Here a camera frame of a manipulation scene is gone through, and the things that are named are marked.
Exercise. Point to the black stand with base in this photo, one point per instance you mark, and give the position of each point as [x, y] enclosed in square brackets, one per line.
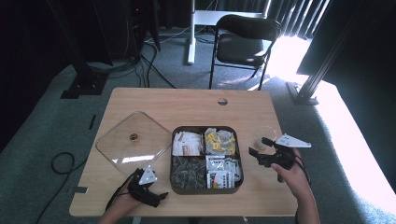
[82, 71]

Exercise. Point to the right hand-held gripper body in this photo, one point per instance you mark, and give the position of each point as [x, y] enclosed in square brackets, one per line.
[281, 152]

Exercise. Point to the pile of yellow-tag tea bags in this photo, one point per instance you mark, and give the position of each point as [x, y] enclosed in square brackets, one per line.
[220, 140]

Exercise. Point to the aluminium profile stand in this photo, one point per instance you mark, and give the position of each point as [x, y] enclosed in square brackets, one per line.
[314, 74]

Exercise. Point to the dark brown compartment box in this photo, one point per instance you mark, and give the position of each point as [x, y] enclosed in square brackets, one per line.
[205, 186]

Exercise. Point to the black computer tower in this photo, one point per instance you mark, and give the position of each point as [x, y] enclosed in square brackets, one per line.
[141, 28]

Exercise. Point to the person's right hand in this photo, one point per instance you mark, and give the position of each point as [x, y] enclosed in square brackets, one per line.
[292, 180]

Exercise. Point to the black tape strip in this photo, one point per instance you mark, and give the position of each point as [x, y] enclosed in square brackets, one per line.
[92, 122]

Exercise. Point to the small clear glass cup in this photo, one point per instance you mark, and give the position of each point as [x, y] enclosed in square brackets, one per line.
[265, 133]

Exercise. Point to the pile of white paper sachets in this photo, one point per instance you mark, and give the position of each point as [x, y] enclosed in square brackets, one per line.
[187, 143]

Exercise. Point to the black folding chair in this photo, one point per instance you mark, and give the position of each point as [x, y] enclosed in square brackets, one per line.
[241, 46]

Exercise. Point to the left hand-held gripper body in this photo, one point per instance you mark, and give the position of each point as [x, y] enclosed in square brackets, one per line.
[144, 186]

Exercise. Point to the person's left hand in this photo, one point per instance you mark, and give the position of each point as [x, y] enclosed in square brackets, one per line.
[123, 203]

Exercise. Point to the pile of white printed sachets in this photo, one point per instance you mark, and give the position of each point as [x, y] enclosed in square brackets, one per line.
[222, 172]

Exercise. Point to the pile of dark patterned packets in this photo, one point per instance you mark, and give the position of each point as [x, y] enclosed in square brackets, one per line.
[188, 172]

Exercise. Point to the grey tape strip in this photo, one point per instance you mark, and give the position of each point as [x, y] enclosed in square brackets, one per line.
[81, 189]

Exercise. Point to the clear square lid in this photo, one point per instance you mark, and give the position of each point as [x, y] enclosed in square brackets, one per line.
[134, 146]

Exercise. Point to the dark pleated curtain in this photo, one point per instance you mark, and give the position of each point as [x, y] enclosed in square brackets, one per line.
[292, 15]

